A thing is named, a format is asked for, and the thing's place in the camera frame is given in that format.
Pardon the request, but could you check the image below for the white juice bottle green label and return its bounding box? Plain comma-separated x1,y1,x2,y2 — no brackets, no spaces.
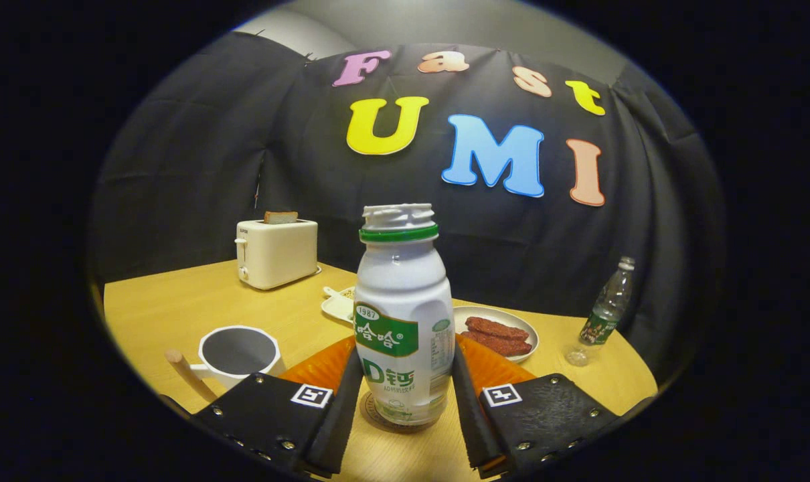
353,203,457,426

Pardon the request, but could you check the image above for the round cork coaster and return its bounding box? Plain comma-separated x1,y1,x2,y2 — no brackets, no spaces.
359,392,439,434

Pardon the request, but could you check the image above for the cream toaster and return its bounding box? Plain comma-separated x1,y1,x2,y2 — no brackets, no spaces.
235,219,322,291

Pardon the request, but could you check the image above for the wooden table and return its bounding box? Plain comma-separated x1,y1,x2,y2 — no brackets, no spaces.
102,260,659,482

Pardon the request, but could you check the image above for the clear plastic water bottle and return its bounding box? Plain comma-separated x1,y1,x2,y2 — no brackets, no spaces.
565,256,636,367

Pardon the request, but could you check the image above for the white divided bean dish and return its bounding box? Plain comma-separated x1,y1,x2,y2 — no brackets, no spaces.
321,286,357,324

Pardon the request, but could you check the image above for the white cup wooden handle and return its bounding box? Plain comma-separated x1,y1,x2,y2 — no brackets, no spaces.
165,325,287,404

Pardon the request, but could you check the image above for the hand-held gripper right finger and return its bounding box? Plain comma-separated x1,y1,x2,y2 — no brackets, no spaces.
451,333,625,479

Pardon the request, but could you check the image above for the round white plate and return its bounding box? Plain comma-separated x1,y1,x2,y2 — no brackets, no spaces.
452,306,540,364

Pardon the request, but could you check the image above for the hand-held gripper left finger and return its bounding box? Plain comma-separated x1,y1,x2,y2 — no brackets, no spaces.
191,335,366,479

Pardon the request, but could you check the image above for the red meat slice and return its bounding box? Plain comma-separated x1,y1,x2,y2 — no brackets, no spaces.
465,316,530,341
461,331,534,357

